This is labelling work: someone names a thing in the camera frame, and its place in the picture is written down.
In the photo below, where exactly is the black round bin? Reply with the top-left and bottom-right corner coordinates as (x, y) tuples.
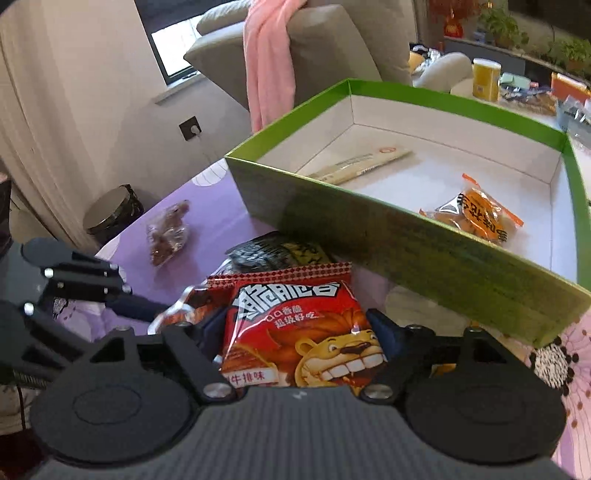
(83, 184), (145, 246)

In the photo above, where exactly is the orange box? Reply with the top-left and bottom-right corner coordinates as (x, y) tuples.
(551, 72), (591, 101)

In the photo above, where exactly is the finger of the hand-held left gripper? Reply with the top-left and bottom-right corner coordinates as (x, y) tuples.
(22, 237), (170, 320)
(0, 300), (103, 371)

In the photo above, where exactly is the black wall socket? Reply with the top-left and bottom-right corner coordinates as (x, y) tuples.
(178, 117), (203, 141)

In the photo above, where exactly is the beige curtain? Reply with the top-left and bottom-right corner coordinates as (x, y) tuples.
(0, 11), (122, 251)

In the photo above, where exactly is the red lion snack packet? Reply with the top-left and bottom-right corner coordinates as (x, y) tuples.
(206, 261), (389, 393)

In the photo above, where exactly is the dark red snack packet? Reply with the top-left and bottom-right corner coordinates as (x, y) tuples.
(148, 285), (227, 335)

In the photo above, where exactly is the clear brown snack packet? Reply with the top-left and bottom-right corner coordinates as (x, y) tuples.
(145, 200), (193, 267)

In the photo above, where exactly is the red flower decoration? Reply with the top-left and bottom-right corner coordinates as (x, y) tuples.
(442, 11), (468, 38)

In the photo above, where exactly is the yellow canister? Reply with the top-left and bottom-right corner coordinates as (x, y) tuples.
(472, 58), (502, 103)

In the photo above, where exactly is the black snack packet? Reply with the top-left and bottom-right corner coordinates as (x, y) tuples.
(225, 232), (334, 276)

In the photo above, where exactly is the dark low cabinet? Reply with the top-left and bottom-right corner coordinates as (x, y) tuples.
(443, 36), (591, 86)

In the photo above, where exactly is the pile of snack packets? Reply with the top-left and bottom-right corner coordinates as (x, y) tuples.
(53, 159), (591, 480)

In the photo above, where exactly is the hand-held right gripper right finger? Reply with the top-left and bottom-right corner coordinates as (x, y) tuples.
(360, 308), (497, 404)

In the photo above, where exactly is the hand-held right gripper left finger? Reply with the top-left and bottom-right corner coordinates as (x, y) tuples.
(90, 307), (238, 402)

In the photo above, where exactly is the pink cloth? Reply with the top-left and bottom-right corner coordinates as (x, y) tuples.
(243, 0), (308, 135)

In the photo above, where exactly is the orange snack packet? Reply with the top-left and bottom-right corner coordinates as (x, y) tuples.
(419, 173), (525, 250)

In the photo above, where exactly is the white cushioned chair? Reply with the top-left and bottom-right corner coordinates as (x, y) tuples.
(412, 52), (474, 93)

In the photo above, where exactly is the potted green plant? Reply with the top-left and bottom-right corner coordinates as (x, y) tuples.
(549, 36), (591, 75)
(478, 4), (530, 49)

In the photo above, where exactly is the white round table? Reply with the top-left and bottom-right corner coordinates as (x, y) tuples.
(450, 76), (561, 117)

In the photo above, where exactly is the window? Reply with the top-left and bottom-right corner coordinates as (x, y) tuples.
(134, 0), (223, 86)

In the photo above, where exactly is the beige chopstick wrapper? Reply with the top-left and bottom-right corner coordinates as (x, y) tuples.
(307, 147), (413, 186)

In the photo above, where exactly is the green cardboard box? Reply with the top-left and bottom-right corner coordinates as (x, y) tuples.
(225, 78), (591, 349)

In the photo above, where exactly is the beige armchair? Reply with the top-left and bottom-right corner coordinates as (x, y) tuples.
(184, 0), (414, 114)

